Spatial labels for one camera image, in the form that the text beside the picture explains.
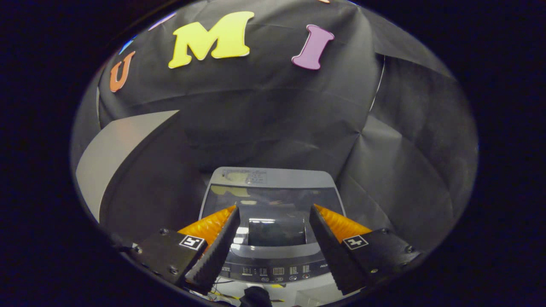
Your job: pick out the grey washing machine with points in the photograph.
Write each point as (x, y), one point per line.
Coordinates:
(273, 175)

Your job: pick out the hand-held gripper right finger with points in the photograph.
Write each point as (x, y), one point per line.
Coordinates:
(332, 256)

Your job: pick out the dark washing machine lid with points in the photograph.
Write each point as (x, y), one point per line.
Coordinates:
(273, 200)

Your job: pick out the black backdrop cloth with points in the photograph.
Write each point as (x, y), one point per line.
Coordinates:
(277, 106)

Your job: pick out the black rounded object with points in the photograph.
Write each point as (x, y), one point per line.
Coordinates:
(256, 296)

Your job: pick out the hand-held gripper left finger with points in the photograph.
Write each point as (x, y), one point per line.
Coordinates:
(215, 256)

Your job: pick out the grey side table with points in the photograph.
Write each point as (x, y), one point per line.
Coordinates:
(115, 145)

